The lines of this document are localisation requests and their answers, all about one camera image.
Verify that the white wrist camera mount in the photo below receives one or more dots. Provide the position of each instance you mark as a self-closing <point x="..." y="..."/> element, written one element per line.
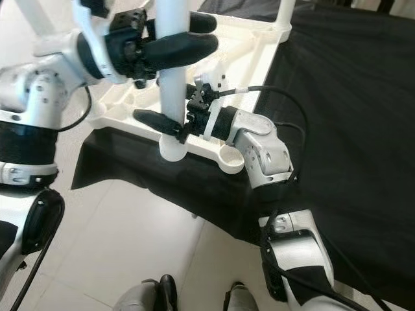
<point x="211" y="81"/>
<point x="97" y="61"/>

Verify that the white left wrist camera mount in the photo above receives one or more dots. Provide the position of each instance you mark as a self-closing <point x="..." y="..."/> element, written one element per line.
<point x="97" y="61"/>

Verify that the black tablecloth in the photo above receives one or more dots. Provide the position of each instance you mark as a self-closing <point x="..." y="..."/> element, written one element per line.
<point x="350" y="97"/>

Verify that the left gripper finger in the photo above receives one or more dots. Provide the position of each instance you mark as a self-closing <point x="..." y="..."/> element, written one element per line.
<point x="203" y="23"/>
<point x="181" y="50"/>

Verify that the silver robot right leg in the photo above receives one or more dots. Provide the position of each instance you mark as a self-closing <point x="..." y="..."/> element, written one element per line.
<point x="241" y="299"/>

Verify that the silver robot left leg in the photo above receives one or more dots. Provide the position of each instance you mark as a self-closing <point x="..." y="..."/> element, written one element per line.
<point x="149" y="297"/>

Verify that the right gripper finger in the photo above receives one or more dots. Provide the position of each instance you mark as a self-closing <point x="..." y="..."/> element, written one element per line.
<point x="159" y="123"/>

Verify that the white plastic table top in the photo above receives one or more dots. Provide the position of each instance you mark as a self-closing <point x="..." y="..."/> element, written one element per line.
<point x="123" y="110"/>

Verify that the white plastic table leg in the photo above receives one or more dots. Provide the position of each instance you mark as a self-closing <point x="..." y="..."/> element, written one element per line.
<point x="283" y="16"/>
<point x="35" y="18"/>
<point x="174" y="97"/>

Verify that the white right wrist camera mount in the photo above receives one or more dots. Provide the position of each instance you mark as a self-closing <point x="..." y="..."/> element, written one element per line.
<point x="211" y="81"/>

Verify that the silver robot leg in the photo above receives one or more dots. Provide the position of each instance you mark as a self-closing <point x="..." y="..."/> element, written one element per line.
<point x="241" y="299"/>
<point x="149" y="297"/>

